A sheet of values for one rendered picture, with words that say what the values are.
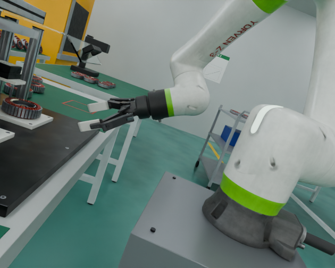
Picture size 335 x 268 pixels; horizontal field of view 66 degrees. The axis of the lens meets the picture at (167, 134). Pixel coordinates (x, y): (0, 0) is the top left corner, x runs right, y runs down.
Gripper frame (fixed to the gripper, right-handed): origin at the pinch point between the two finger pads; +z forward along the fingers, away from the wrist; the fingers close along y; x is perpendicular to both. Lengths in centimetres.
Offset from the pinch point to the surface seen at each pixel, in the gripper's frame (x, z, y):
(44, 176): 2.1, 1.9, -32.3
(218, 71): -156, -148, 483
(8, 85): 6, 39, 32
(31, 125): 3.4, 14.2, -7.5
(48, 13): 20, 124, 343
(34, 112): 4.9, 15.0, -1.6
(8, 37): 25.0, 26.7, 25.2
